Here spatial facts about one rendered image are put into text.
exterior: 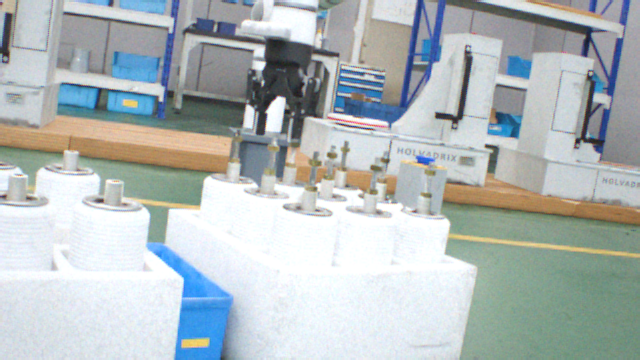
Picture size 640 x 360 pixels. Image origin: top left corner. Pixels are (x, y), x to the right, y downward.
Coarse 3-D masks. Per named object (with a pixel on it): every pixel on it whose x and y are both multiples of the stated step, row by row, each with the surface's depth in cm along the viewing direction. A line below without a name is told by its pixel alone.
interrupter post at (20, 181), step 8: (16, 176) 82; (24, 176) 83; (8, 184) 82; (16, 184) 82; (24, 184) 83; (8, 192) 82; (16, 192) 82; (24, 192) 83; (8, 200) 82; (16, 200) 82; (24, 200) 83
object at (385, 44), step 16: (368, 0) 752; (368, 16) 747; (368, 32) 748; (384, 32) 752; (400, 32) 756; (352, 48) 791; (368, 48) 751; (384, 48) 755; (400, 48) 759; (368, 64) 754; (384, 64) 758; (400, 64) 762; (400, 80) 764; (384, 96) 763; (400, 96) 767
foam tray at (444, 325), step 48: (192, 240) 121; (240, 288) 108; (288, 288) 100; (336, 288) 105; (384, 288) 110; (432, 288) 116; (240, 336) 107; (288, 336) 101; (336, 336) 106; (384, 336) 112; (432, 336) 119
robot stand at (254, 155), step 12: (228, 132) 180; (240, 144) 171; (252, 144) 171; (264, 144) 171; (288, 144) 172; (240, 156) 172; (252, 156) 171; (264, 156) 172; (276, 156) 172; (240, 168) 172; (252, 168) 172; (264, 168) 172; (276, 168) 173
